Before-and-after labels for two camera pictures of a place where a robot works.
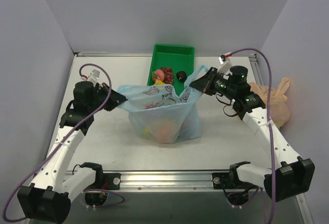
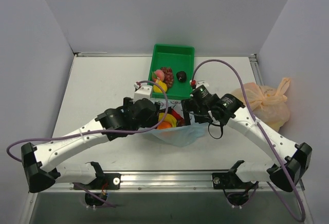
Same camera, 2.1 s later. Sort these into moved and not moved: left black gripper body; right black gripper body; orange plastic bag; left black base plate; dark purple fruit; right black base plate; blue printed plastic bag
Moved: right black gripper body; left black gripper body; blue printed plastic bag
Not moved: orange plastic bag; right black base plate; left black base plate; dark purple fruit
